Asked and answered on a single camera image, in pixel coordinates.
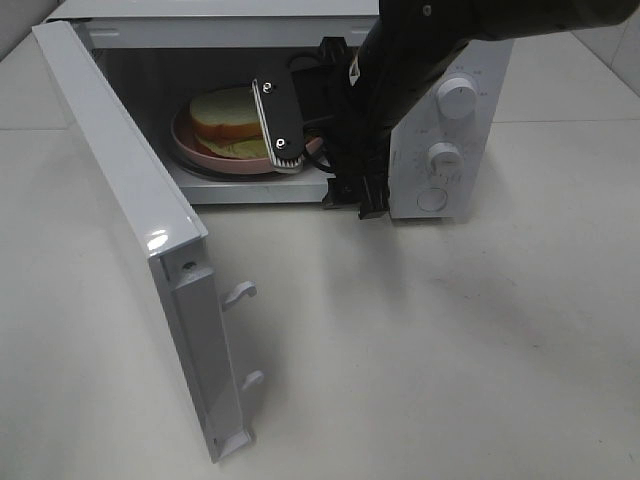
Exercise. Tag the glass turntable tray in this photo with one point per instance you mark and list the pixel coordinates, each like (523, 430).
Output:
(221, 167)

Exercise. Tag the pink plate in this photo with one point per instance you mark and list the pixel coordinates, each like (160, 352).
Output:
(184, 136)

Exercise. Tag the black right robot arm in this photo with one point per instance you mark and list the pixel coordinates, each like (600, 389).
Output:
(425, 50)

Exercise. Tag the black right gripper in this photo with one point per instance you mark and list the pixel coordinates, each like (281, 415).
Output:
(357, 134)

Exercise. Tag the upper white power knob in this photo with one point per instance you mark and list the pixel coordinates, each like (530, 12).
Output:
(457, 97)

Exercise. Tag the white timer knob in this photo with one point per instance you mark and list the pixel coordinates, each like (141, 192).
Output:
(444, 159)

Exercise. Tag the sandwich with white bread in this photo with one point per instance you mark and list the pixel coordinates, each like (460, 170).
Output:
(226, 123)

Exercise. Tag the white microwave door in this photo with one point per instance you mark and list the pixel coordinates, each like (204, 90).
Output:
(160, 235)

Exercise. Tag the white microwave oven body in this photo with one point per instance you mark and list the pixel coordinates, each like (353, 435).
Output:
(127, 69)

